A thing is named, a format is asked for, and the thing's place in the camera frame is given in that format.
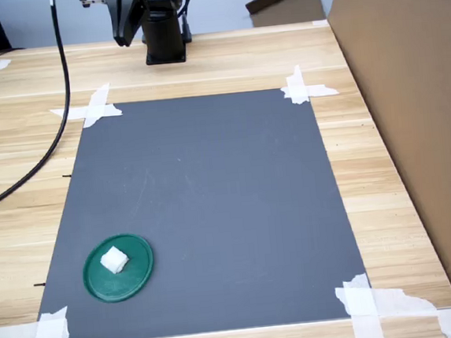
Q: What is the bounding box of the small white plastic terminal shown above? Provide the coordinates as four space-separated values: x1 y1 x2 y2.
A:
98 244 131 276

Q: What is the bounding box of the round green lid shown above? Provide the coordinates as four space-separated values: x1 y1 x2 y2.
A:
79 231 159 306

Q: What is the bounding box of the dark grey mat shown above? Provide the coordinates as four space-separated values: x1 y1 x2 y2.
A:
18 81 376 338

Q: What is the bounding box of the brown cardboard partition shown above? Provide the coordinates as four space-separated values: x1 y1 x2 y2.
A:
324 0 451 317

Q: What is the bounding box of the black base cable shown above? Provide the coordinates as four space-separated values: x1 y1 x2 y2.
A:
174 0 197 45

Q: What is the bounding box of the thick black camera cable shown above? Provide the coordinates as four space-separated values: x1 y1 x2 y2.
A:
0 0 82 214

